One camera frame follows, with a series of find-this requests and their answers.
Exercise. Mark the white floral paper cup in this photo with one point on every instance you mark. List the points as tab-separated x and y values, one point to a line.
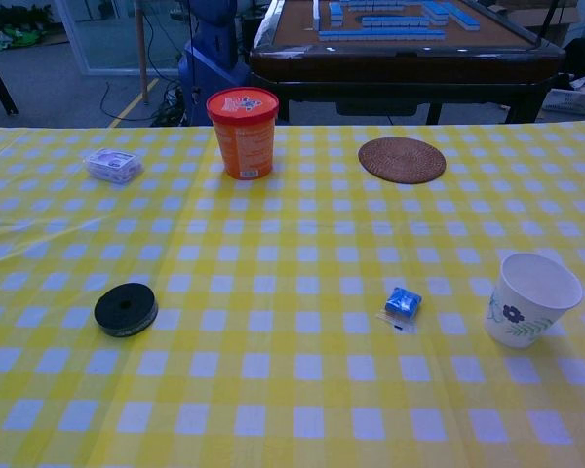
531	312

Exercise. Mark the small blue packet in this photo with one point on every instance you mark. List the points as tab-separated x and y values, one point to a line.
402	302

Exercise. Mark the orange tub with red lid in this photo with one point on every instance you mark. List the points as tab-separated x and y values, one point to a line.
246	141

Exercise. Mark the brown woven round coaster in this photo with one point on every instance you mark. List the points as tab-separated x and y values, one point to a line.
401	160

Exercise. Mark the yellow white checkered tablecloth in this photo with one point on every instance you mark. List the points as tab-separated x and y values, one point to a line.
273	390

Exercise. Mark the black tape roll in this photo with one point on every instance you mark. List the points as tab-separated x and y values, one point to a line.
126	312

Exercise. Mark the blue machine base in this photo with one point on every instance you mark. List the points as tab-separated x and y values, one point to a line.
214	63

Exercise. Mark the clear plastic box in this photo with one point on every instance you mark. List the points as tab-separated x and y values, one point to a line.
113	165

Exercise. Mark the dark wooden mahjong table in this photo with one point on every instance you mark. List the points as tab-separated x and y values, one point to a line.
409	63

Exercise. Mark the long blue mahjong tile row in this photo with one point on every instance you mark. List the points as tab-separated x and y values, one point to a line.
380	34

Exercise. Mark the blue mahjong tile column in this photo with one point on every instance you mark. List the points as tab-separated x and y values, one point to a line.
336	13

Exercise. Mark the wooden pole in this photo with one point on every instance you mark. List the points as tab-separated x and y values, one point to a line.
142	53

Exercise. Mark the short blue mahjong tile row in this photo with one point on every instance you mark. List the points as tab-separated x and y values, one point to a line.
395	21

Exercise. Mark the diagonal blue mahjong tile row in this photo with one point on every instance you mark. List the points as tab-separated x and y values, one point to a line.
456	14

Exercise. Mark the white plastic basket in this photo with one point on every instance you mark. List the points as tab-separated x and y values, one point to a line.
573	101

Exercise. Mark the green white bags pile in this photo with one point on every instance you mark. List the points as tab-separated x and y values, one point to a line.
12	34

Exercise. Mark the white glass door frame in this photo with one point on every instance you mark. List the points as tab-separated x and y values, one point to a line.
78	49

